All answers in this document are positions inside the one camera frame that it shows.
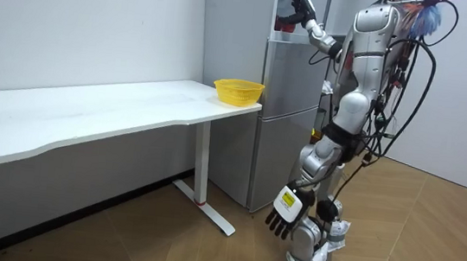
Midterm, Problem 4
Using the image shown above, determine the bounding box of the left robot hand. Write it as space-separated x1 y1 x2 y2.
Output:
263 177 318 244

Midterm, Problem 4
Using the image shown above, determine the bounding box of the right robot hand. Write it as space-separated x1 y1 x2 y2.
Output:
286 0 319 29

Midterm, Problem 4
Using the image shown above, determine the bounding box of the red object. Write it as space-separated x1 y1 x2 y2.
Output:
273 14 297 35

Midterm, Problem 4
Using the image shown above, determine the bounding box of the grey fridge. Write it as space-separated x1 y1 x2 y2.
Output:
182 0 361 223

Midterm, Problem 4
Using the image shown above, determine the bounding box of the yellow plastic basket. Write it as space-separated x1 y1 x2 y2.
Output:
211 75 266 110

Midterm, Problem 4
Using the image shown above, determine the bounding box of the robot body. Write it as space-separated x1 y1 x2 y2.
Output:
326 0 445 174

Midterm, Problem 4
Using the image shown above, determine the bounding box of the white desk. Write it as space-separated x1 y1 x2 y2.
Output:
0 59 265 239

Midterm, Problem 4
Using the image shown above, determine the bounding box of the black floor cable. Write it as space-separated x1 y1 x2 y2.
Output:
320 151 374 261

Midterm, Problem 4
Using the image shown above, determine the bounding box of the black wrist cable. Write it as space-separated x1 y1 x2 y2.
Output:
306 47 332 68

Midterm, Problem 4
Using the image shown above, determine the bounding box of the cable bundle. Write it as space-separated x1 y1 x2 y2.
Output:
393 0 462 44

